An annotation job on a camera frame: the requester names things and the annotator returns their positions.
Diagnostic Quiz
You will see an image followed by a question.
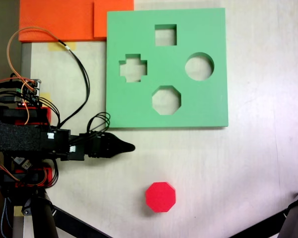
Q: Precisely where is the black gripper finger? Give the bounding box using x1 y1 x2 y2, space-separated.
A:
114 148 136 158
111 133 136 149

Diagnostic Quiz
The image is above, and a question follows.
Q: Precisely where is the red octagonal pillar block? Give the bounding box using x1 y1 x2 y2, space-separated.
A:
145 181 176 213

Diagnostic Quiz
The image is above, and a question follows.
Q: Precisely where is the orange foam block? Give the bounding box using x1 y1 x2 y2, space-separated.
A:
18 0 135 42

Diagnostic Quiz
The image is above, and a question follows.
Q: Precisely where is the red black table clamp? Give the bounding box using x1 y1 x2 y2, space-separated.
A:
0 167 53 189
0 106 52 125

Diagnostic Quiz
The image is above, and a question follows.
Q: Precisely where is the black tripod brace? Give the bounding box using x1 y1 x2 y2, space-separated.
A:
229 212 289 238
52 205 113 238

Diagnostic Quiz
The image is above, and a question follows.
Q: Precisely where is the small black circuit board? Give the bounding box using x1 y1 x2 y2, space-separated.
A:
11 156 32 172

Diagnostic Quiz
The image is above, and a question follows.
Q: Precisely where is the green black circuit board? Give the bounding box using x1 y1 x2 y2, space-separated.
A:
14 78 43 108

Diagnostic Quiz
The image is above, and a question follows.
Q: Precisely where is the black tripod leg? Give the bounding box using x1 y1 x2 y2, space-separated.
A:
27 195 60 238
279 187 298 238

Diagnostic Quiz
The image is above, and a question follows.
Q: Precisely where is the green shape sorter board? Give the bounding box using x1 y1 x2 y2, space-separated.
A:
105 7 229 129

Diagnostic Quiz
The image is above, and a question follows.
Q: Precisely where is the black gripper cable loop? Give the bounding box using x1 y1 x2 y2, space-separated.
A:
86 112 112 140

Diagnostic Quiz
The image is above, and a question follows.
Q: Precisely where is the black base cable loop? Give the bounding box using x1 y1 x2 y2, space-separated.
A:
46 158 60 188

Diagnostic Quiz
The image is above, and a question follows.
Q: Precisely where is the short orange wire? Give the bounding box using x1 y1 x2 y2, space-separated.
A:
21 80 32 125

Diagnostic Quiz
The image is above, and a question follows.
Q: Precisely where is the orange wire bundle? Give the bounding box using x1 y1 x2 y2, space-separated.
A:
0 154 49 187

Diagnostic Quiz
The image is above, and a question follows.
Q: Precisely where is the black usb cable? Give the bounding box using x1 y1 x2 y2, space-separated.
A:
0 95 17 104

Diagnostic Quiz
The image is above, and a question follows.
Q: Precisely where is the blue braided cable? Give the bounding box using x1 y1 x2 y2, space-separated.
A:
0 198 13 238

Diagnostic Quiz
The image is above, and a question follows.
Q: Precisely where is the long orange black cable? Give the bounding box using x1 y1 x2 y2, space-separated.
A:
6 26 90 127

